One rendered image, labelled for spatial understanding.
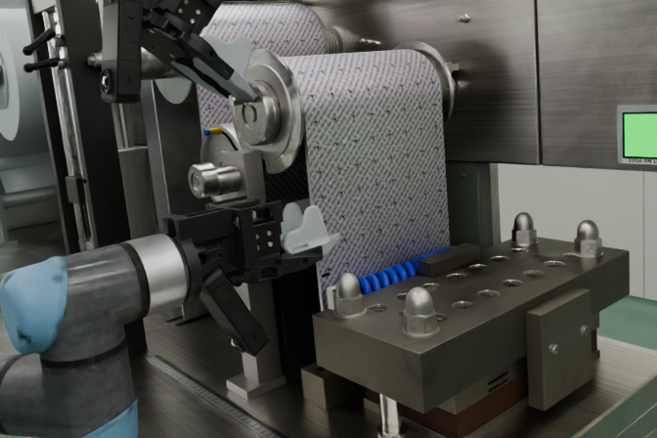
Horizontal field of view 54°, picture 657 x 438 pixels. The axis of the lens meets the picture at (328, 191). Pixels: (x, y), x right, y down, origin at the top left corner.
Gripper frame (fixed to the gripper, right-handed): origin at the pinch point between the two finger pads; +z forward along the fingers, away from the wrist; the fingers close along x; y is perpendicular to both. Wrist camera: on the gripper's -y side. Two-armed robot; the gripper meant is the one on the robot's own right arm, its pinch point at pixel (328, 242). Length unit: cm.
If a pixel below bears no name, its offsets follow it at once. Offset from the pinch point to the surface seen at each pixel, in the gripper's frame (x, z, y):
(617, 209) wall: 97, 263, -59
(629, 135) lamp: -22.0, 29.3, 9.5
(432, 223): -0.3, 18.1, -1.5
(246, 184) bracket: 7.0, -6.1, 7.7
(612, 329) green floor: 84, 231, -109
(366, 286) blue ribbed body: -3.5, 2.2, -5.4
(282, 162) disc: 3.2, -3.3, 10.1
